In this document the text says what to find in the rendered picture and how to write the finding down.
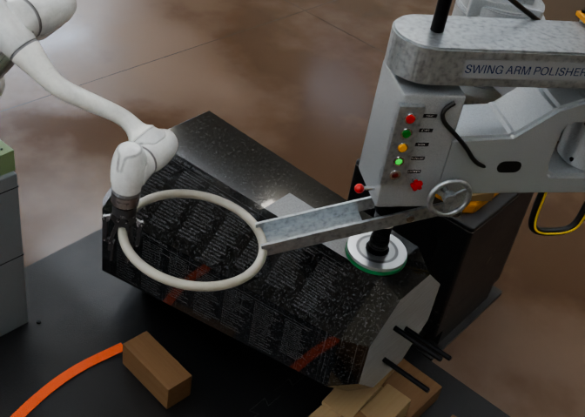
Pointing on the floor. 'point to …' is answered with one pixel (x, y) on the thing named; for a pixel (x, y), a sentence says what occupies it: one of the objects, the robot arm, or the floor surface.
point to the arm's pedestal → (11, 258)
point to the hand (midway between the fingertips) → (120, 252)
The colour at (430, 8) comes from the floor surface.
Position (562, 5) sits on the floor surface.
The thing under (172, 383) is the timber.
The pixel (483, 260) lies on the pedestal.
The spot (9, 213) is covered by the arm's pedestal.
